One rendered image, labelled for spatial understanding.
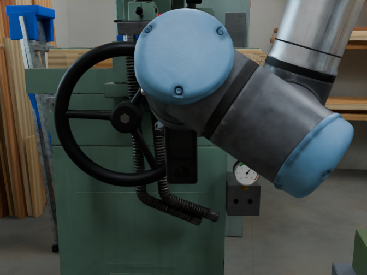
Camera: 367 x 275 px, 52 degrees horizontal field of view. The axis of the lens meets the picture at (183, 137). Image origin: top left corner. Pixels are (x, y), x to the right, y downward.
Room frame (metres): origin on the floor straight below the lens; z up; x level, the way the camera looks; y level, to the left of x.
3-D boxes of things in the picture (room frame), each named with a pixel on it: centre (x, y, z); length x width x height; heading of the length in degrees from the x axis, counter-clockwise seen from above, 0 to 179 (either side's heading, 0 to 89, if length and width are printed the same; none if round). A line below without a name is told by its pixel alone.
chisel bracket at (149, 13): (1.10, 0.11, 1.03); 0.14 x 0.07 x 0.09; 0
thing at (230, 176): (0.94, -0.15, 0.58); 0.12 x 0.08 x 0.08; 0
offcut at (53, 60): (0.96, 0.32, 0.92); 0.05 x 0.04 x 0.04; 26
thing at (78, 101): (1.02, 0.11, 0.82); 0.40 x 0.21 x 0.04; 90
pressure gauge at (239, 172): (0.87, -0.15, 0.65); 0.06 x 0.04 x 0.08; 90
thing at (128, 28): (0.89, 0.08, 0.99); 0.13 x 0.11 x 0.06; 90
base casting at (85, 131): (1.20, 0.11, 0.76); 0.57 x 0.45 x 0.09; 0
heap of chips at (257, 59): (0.99, -0.17, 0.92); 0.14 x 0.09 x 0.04; 0
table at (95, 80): (0.97, 0.08, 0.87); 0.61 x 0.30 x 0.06; 90
